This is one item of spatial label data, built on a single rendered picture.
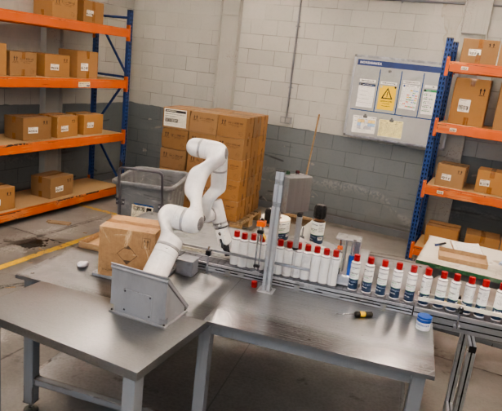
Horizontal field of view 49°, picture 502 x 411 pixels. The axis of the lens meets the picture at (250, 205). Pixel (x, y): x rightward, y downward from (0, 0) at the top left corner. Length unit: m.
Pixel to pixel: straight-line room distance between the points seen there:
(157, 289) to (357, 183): 5.33
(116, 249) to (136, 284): 0.46
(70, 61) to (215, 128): 1.90
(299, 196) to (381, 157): 4.59
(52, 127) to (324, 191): 3.61
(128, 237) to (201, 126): 3.85
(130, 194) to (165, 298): 3.00
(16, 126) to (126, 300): 4.28
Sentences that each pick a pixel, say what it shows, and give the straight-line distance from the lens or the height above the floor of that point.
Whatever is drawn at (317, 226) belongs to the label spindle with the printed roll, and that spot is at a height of 1.04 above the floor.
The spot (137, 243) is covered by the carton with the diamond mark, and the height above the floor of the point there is 1.06.
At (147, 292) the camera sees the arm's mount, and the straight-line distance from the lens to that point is 2.54.
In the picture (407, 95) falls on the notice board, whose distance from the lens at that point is 7.19.
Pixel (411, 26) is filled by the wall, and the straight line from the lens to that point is 7.36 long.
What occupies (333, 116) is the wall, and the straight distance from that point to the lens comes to 7.55.
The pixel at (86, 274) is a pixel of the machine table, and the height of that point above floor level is 0.83.
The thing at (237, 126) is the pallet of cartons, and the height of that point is 1.28.
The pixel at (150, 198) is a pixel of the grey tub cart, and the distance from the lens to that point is 5.35.
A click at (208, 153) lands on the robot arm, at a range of 2.81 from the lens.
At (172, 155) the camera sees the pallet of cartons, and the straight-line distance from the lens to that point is 6.84.
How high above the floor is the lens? 2.02
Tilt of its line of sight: 15 degrees down
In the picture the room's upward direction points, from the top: 6 degrees clockwise
